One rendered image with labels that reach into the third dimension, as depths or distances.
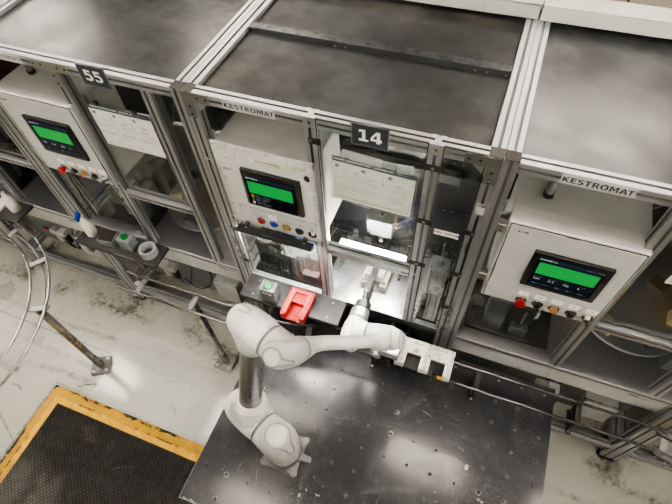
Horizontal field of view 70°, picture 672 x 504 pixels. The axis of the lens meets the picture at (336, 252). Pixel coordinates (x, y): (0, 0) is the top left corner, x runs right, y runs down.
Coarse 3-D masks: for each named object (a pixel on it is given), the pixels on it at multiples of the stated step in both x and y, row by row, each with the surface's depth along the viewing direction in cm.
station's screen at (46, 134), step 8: (40, 128) 208; (48, 128) 206; (56, 128) 203; (40, 136) 214; (48, 136) 211; (56, 136) 209; (64, 136) 206; (48, 144) 217; (56, 144) 214; (64, 144) 211; (72, 144) 209; (64, 152) 217; (72, 152) 214
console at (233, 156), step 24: (216, 144) 177; (240, 144) 176; (240, 168) 182; (264, 168) 178; (288, 168) 173; (312, 168) 168; (240, 192) 196; (312, 192) 179; (240, 216) 210; (264, 216) 204; (288, 216) 197; (312, 216) 191; (312, 240) 205
